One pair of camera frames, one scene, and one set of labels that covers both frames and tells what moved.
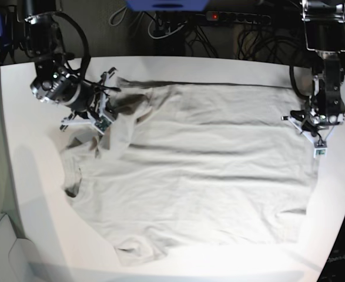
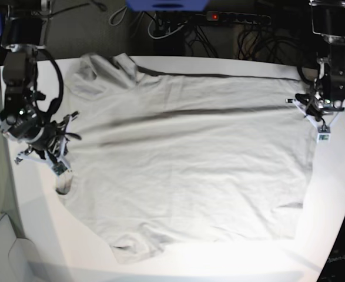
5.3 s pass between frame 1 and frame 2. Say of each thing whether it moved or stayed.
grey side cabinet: stayed
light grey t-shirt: moved
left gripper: moved
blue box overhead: stayed
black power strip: stayed
